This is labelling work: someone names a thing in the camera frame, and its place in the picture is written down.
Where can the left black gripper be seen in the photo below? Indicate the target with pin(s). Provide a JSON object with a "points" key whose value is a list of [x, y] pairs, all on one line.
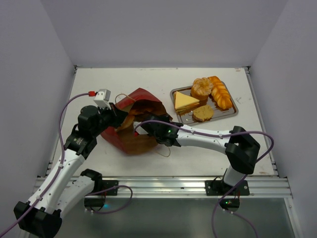
{"points": [[117, 115]]}

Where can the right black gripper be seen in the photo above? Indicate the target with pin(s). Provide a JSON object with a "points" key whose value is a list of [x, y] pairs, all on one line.
{"points": [[150, 123]]}

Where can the long orange fake bread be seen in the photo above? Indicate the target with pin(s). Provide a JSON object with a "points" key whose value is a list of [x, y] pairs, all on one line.
{"points": [[135, 113]]}

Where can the red paper bag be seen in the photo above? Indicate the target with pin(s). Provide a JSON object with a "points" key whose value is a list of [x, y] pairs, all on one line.
{"points": [[125, 140]]}

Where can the triangular fake sandwich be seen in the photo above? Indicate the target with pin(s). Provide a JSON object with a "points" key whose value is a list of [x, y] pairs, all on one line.
{"points": [[184, 102]]}

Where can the round fake bread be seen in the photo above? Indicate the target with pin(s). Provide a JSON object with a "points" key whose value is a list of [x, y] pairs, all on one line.
{"points": [[203, 113], [201, 88]]}

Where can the twisted fake bread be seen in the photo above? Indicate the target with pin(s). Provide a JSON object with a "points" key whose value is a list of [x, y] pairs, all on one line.
{"points": [[220, 94]]}

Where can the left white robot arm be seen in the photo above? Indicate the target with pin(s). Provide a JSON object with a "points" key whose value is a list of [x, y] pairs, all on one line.
{"points": [[42, 214]]}

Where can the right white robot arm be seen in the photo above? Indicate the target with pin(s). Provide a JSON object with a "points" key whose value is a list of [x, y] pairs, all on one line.
{"points": [[240, 147]]}

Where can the silver metal tray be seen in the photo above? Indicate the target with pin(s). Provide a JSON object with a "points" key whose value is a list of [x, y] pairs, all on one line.
{"points": [[186, 117]]}

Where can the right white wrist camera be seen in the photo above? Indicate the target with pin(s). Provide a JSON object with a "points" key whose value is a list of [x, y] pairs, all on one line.
{"points": [[138, 130]]}

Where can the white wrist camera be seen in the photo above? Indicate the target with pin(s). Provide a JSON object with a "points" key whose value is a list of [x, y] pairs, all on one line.
{"points": [[138, 130], [101, 98]]}

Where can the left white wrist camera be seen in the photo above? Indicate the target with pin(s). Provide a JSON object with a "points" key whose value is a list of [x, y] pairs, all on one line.
{"points": [[101, 98]]}

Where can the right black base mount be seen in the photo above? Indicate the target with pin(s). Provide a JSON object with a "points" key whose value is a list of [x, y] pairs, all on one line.
{"points": [[231, 202]]}

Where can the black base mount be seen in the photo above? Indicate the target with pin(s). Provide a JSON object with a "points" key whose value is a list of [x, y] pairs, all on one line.
{"points": [[231, 202], [96, 204]]}

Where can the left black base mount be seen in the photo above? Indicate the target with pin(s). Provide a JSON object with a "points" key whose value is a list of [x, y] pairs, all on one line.
{"points": [[96, 204]]}

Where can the aluminium frame rail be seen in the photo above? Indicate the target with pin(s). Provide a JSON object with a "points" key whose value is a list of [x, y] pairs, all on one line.
{"points": [[194, 187]]}

